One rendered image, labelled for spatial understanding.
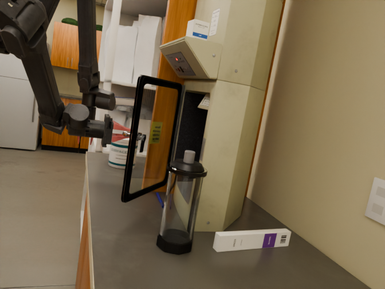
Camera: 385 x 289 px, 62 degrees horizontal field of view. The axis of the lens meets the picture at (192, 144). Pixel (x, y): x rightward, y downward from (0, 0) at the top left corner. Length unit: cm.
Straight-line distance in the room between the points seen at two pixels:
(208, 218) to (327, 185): 41
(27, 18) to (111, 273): 57
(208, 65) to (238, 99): 14
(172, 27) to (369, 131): 77
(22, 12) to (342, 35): 95
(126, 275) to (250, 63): 66
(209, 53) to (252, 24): 16
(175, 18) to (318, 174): 77
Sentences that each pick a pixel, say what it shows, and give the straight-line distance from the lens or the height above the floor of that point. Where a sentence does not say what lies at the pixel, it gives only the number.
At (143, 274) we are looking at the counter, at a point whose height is 94.
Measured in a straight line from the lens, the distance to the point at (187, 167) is 82.
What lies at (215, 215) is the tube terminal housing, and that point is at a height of 100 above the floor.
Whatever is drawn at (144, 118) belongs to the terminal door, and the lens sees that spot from 102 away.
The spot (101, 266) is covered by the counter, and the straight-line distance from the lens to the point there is 81.
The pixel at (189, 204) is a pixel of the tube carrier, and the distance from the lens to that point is 85.
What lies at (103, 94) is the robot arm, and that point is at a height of 130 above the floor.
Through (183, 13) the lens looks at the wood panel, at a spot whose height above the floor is 165.
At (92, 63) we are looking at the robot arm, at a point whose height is 141.
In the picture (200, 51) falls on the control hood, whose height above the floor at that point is 148.
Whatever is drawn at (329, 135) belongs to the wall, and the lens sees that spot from 118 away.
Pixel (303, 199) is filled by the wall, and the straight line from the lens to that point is 125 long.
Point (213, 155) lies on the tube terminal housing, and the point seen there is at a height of 119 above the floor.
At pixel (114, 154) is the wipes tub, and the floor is 101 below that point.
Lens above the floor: 136
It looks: 9 degrees down
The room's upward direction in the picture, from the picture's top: 10 degrees clockwise
